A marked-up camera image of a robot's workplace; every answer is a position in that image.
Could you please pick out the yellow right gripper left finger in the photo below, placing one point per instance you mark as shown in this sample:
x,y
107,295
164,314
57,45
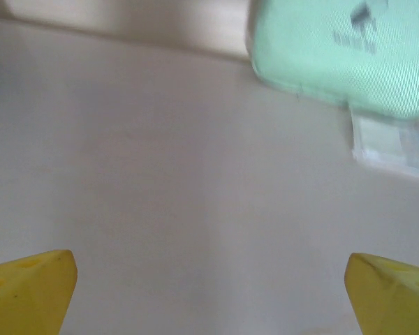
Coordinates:
x,y
24,300

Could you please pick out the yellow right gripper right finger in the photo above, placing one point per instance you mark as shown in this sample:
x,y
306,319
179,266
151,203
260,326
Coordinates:
x,y
394,303

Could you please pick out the mint green medicine bag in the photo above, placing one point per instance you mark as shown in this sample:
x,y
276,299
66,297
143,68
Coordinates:
x,y
335,63

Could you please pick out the small clear plastic box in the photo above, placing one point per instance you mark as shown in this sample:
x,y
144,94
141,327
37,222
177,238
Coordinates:
x,y
380,146

